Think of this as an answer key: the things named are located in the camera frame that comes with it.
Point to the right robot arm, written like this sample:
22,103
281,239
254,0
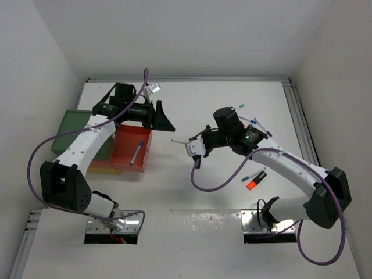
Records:
326,193

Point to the coral drawer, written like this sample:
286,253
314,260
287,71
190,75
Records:
126,141

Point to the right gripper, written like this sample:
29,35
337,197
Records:
207,150

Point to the green top drawer box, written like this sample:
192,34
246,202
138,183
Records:
77,120

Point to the light blue fineliner pen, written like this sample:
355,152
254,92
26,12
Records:
179,141

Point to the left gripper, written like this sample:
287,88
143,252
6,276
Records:
157,120

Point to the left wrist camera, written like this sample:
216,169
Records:
151,89

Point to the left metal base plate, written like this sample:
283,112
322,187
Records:
128,224

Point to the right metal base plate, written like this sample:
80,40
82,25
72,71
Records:
251,225

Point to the yellow bottom drawer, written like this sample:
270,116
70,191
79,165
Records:
103,167

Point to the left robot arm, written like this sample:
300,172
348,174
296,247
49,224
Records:
63,180

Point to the orange highlighter marker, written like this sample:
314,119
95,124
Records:
252,184

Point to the violet fineliner pen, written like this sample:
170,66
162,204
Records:
263,128

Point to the metal base plate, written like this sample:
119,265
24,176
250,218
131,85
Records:
251,225
128,224

